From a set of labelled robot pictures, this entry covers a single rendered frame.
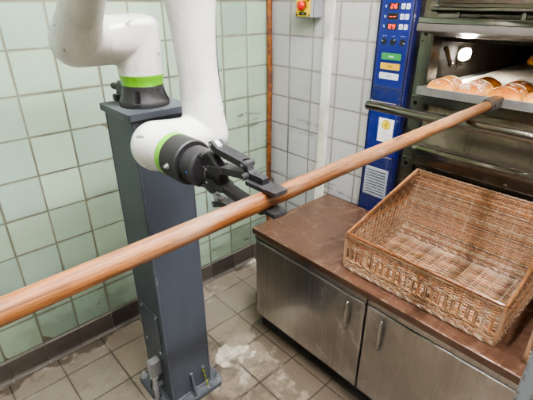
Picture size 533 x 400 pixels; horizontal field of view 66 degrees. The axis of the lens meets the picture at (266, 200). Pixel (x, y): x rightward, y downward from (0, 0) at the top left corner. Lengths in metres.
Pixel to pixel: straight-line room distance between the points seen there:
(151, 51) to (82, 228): 0.97
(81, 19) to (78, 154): 0.85
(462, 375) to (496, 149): 0.79
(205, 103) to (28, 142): 0.98
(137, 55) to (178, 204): 0.47
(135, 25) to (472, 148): 1.24
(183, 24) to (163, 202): 0.61
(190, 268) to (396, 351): 0.77
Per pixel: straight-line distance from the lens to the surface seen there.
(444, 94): 1.57
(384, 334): 1.55
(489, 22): 1.52
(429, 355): 1.49
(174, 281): 1.50
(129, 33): 1.23
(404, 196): 1.79
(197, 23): 0.93
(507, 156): 1.69
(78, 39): 1.15
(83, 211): 1.93
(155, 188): 1.31
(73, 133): 1.82
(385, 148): 0.90
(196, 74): 0.94
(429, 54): 1.76
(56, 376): 2.16
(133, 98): 1.27
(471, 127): 1.31
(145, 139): 0.88
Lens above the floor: 1.48
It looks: 26 degrees down
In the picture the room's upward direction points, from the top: straight up
